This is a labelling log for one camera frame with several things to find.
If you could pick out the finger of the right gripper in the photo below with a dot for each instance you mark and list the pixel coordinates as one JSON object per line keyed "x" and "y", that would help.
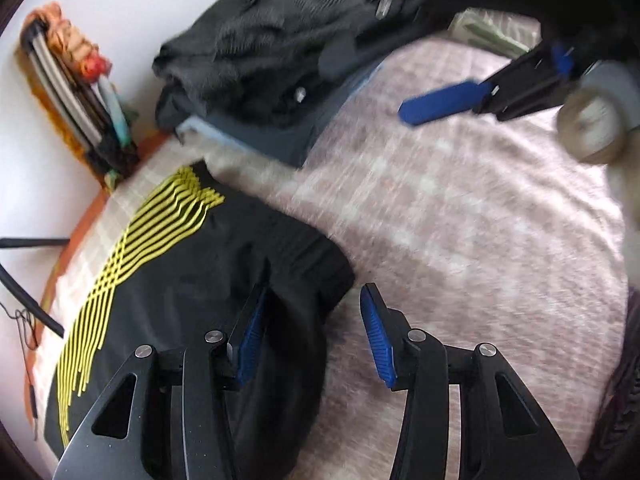
{"x": 444, "y": 102}
{"x": 562, "y": 58}

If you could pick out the black sport pants yellow print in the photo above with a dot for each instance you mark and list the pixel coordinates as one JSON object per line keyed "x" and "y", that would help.
{"x": 186, "y": 264}

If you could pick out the person right hand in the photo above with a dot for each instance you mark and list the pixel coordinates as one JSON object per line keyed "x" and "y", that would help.
{"x": 598, "y": 124}

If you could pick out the beige plaid blanket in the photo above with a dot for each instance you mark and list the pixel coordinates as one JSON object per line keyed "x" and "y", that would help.
{"x": 476, "y": 229}

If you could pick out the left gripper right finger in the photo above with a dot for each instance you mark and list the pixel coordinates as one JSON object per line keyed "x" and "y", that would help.
{"x": 386, "y": 330}

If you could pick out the stack of dark folded clothes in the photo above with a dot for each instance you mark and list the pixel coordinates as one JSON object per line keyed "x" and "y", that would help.
{"x": 272, "y": 74}

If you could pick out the black tripod stand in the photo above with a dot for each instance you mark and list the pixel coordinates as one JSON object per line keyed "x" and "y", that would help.
{"x": 33, "y": 271}

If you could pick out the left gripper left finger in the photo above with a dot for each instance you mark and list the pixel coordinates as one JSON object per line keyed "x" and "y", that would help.
{"x": 245, "y": 340}

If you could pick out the hanging items on wall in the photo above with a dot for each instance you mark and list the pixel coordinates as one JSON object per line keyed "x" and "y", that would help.
{"x": 72, "y": 80}

